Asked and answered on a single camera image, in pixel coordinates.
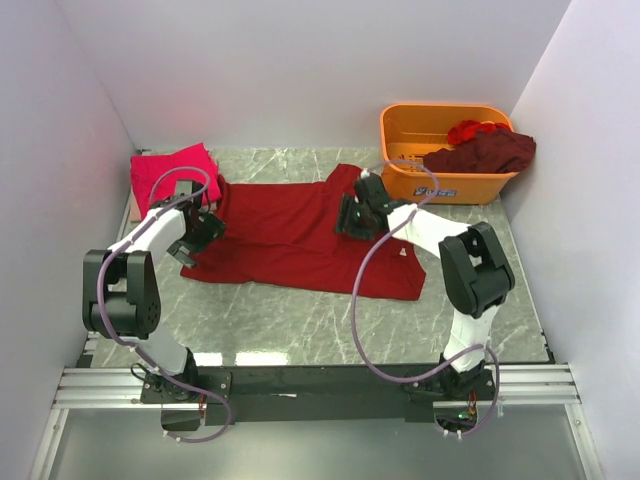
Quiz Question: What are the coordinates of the red t shirt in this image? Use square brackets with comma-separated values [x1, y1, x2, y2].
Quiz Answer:
[181, 164, 426, 301]

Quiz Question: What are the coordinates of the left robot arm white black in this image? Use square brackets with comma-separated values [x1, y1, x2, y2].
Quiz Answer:
[82, 180, 225, 402]

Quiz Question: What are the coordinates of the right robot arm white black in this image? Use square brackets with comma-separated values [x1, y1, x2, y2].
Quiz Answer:
[335, 171, 515, 399]

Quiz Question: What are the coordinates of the folded pink t shirt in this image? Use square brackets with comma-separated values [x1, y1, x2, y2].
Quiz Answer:
[130, 143, 222, 218]

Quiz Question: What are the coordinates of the orange plastic basket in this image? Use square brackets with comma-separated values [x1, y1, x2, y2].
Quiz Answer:
[379, 103, 516, 205]

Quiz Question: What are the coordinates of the bright red cloth in basket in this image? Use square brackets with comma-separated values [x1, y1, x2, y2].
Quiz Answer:
[447, 120, 512, 146]

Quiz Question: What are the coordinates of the dark maroon t shirt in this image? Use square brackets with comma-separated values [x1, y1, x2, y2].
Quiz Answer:
[423, 130, 537, 174]

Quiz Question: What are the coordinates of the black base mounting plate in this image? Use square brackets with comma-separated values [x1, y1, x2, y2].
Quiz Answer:
[140, 364, 495, 431]

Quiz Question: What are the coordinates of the aluminium rail frame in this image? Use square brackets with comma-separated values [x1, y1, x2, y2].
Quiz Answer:
[52, 364, 581, 410]

